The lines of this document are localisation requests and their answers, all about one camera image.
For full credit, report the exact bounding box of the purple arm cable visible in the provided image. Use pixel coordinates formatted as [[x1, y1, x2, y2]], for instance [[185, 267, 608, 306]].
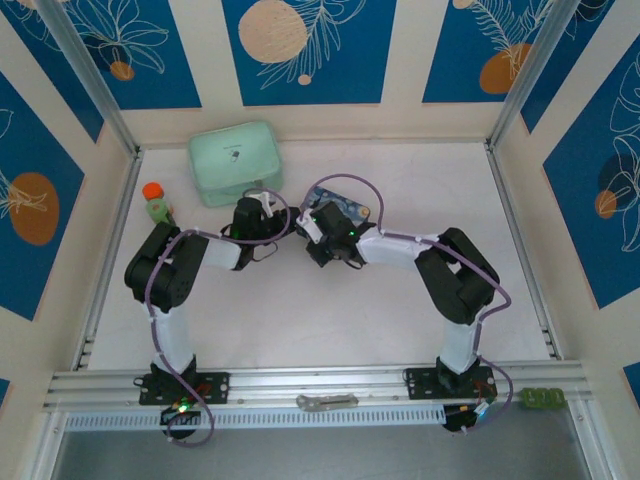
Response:
[[143, 187, 292, 447], [303, 172, 514, 435]]

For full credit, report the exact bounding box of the mint green zip pouch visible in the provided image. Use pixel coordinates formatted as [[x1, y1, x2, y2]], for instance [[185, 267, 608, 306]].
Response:
[[187, 121, 284, 209]]

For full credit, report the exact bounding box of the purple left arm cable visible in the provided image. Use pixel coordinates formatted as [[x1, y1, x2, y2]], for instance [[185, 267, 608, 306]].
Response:
[[143, 187, 292, 447]]

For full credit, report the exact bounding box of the aluminium frame post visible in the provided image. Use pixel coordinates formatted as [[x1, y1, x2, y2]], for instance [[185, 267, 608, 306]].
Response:
[[37, 0, 145, 157], [486, 0, 584, 152]]

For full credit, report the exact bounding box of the blue patterned card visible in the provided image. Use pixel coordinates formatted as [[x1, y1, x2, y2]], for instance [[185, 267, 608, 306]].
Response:
[[304, 185, 374, 227]]

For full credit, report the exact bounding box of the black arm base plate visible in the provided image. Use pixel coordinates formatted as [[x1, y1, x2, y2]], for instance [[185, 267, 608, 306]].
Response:
[[404, 365, 497, 402], [138, 371, 232, 407]]

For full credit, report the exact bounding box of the green terminal block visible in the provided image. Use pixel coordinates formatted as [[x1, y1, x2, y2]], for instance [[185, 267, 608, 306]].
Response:
[[520, 386, 568, 411]]

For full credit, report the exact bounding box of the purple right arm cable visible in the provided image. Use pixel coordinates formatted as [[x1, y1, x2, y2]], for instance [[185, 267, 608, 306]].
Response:
[[303, 172, 514, 435]]

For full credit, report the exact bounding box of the aluminium side rail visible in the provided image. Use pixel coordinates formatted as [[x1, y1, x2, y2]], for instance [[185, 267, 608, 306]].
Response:
[[483, 141, 567, 362], [71, 148, 145, 372]]

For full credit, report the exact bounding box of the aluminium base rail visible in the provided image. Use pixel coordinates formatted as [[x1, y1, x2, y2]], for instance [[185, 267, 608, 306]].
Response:
[[42, 358, 587, 415]]

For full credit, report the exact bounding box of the green bottle with orange cap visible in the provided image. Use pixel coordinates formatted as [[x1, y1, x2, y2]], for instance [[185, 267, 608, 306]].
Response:
[[141, 181, 178, 227]]

